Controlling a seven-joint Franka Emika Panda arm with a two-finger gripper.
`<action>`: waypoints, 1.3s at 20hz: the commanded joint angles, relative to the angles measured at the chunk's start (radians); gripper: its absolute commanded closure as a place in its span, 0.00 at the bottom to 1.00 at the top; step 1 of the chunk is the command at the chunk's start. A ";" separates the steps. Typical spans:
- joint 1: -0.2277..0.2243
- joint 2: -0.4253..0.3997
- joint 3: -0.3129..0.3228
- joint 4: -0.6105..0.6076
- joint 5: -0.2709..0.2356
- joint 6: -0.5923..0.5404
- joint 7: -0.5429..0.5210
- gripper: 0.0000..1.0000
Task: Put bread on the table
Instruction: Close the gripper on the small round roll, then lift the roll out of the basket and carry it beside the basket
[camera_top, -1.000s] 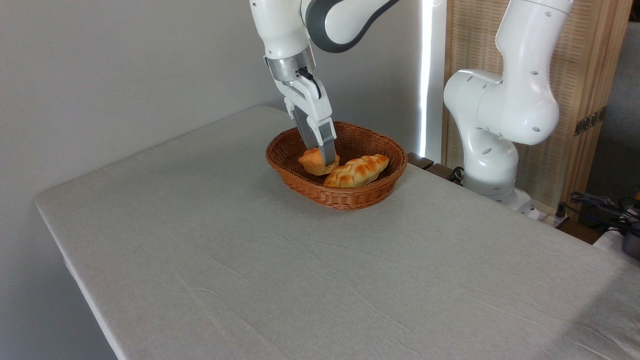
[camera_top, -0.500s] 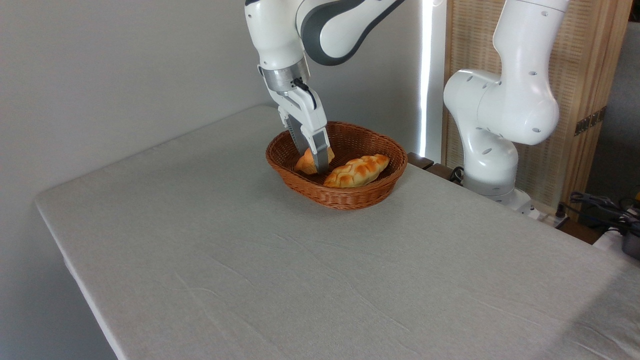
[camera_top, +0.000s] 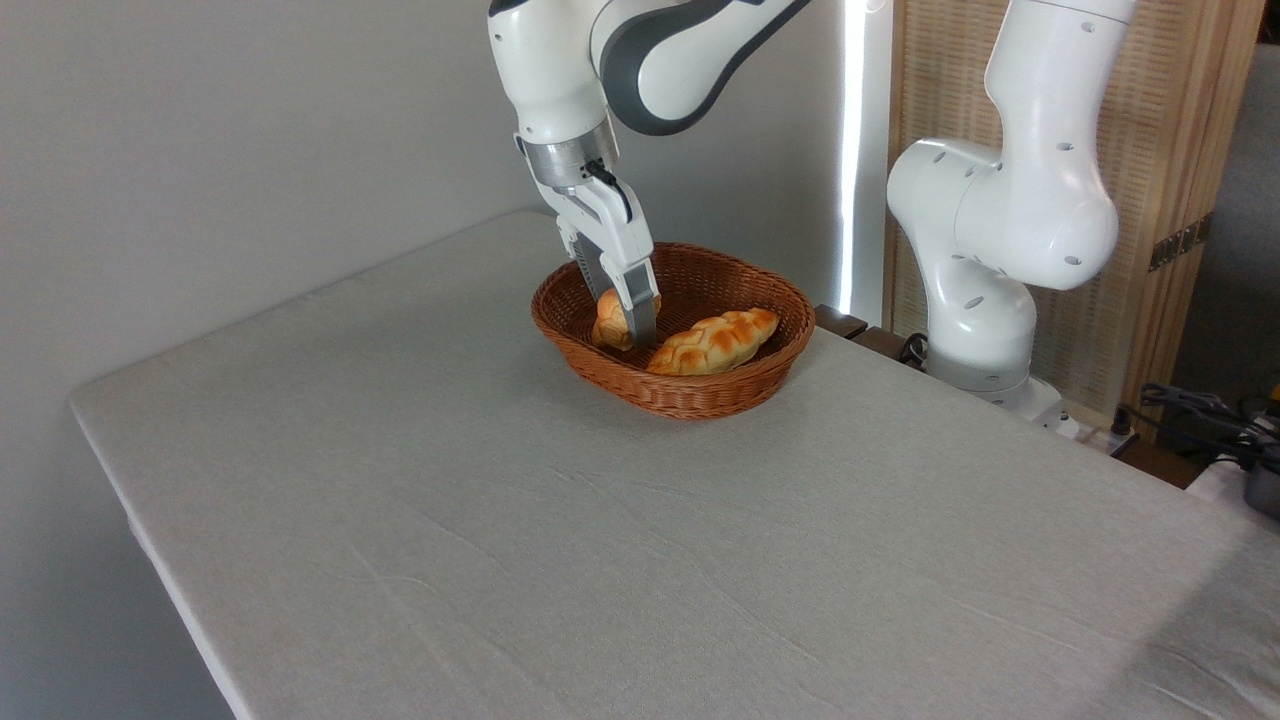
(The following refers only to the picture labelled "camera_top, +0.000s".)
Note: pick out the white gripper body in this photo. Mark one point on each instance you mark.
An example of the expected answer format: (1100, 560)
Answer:
(615, 230)

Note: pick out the gray gripper finger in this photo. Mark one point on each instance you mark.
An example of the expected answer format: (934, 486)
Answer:
(640, 305)
(590, 262)

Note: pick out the round orange bread roll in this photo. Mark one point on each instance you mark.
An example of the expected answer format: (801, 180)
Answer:
(610, 320)

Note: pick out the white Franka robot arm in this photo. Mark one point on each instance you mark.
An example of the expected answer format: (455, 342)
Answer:
(1030, 200)

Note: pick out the braided golden bread loaf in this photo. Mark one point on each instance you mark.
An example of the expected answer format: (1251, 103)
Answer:
(715, 342)

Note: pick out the brown wicker basket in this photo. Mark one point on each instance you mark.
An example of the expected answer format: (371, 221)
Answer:
(690, 395)

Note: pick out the light gray tablecloth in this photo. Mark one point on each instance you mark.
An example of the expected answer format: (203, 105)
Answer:
(600, 550)

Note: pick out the white power strip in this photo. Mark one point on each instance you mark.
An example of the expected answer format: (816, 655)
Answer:
(1105, 438)

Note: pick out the brass screen hinge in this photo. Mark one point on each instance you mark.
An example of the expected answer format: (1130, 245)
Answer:
(1180, 242)

